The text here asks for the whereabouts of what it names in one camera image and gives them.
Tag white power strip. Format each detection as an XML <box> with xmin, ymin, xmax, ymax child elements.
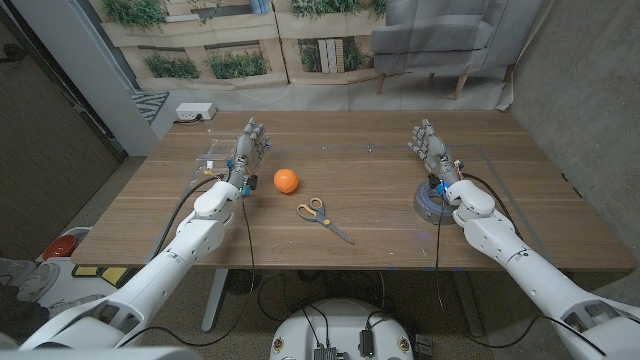
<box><xmin>175</xmin><ymin>102</ymin><xmax>218</xmax><ymax>122</ymax></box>

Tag printed patio backdrop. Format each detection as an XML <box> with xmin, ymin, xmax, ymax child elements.
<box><xmin>89</xmin><ymin>0</ymin><xmax>544</xmax><ymax>112</ymax></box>

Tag orange fruit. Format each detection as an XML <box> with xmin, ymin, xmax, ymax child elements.
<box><xmin>273</xmin><ymin>168</ymin><xmax>300</xmax><ymax>195</ymax></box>

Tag clear plastic clamshell container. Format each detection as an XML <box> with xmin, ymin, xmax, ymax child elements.
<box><xmin>189</xmin><ymin>138</ymin><xmax>239</xmax><ymax>187</ymax></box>

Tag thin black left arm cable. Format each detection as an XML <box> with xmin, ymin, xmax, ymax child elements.
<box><xmin>117</xmin><ymin>197</ymin><xmax>257</xmax><ymax>349</ymax></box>

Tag grey table leg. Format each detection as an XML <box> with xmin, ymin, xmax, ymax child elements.
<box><xmin>201</xmin><ymin>268</ymin><xmax>230</xmax><ymax>333</ymax></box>
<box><xmin>452</xmin><ymin>269</ymin><xmax>484</xmax><ymax>337</ymax></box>

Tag grey blue tape roll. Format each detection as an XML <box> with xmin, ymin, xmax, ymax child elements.
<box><xmin>413</xmin><ymin>179</ymin><xmax>459</xmax><ymax>226</ymax></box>

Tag grey sneaker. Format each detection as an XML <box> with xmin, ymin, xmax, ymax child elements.
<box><xmin>0</xmin><ymin>259</ymin><xmax>61</xmax><ymax>302</ymax></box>

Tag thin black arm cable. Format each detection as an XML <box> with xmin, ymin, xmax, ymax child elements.
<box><xmin>117</xmin><ymin>197</ymin><xmax>257</xmax><ymax>349</ymax></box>
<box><xmin>433</xmin><ymin>197</ymin><xmax>445</xmax><ymax>311</ymax></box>

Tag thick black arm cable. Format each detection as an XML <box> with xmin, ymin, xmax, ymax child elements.
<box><xmin>462</xmin><ymin>172</ymin><xmax>524</xmax><ymax>241</ymax></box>
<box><xmin>144</xmin><ymin>174</ymin><xmax>224</xmax><ymax>264</ymax></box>

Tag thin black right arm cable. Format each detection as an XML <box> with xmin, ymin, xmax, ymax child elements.
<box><xmin>433</xmin><ymin>197</ymin><xmax>445</xmax><ymax>311</ymax></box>

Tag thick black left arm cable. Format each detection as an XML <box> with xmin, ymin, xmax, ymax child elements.
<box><xmin>144</xmin><ymin>174</ymin><xmax>224</xmax><ymax>264</ymax></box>

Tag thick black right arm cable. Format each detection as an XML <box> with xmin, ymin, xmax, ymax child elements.
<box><xmin>462</xmin><ymin>172</ymin><xmax>524</xmax><ymax>241</ymax></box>

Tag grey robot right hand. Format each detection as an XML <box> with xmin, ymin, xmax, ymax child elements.
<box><xmin>406</xmin><ymin>118</ymin><xmax>464</xmax><ymax>188</ymax></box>

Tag grey yellow handled scissors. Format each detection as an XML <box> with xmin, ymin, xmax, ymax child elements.
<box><xmin>296</xmin><ymin>197</ymin><xmax>356</xmax><ymax>246</ymax></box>

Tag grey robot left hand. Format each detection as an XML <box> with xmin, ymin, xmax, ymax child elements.
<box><xmin>226</xmin><ymin>117</ymin><xmax>272</xmax><ymax>197</ymax></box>

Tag black adapter on torso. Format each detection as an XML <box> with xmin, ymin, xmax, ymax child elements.
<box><xmin>358</xmin><ymin>328</ymin><xmax>375</xmax><ymax>359</ymax></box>

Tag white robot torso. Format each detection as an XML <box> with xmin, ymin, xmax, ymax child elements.
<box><xmin>269</xmin><ymin>298</ymin><xmax>415</xmax><ymax>360</ymax></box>

